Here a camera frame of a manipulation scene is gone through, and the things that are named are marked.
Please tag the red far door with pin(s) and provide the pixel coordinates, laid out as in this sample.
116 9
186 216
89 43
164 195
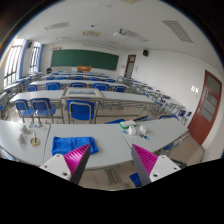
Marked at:
129 66

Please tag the left window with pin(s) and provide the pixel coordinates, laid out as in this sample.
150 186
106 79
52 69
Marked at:
12 67

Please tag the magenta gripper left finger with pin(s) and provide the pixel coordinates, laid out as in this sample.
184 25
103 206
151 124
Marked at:
69 166

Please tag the wall speaker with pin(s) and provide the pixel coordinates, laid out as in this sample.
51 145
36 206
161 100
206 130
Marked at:
145 53

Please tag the framed picture on desk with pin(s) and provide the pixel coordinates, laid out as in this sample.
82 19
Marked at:
83 93

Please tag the white box on table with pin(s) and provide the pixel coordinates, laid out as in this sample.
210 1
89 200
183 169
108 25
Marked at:
127 124

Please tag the blue chair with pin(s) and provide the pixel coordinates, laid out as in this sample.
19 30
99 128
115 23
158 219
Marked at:
81 110
43 108
23 109

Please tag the blue towel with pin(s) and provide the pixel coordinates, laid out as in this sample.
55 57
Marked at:
64 145

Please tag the white cup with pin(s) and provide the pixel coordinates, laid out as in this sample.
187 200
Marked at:
143 129

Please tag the window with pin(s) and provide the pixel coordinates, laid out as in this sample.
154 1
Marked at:
12 67
34 57

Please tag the white container pair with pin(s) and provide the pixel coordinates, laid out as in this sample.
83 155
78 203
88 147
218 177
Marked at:
132 130

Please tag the red side door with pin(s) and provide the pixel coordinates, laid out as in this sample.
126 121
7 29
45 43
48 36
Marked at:
206 112

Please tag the blue chair front centre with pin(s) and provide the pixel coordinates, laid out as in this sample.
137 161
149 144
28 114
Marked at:
81 110

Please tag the ceiling projector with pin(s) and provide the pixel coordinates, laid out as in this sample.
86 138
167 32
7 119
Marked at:
119 33

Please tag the blue chair front left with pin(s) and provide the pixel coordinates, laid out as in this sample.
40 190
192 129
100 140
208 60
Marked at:
43 108

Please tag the yellow tape roll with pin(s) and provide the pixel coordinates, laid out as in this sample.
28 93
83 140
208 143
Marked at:
34 141

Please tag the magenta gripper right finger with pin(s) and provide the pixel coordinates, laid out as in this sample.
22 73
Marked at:
149 166

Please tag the green chalkboard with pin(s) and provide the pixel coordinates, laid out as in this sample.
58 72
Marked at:
75 57

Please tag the blue chair far left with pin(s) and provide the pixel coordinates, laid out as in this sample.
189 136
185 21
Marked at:
23 109

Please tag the orange lectern box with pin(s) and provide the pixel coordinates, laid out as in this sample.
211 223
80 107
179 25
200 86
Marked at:
84 68

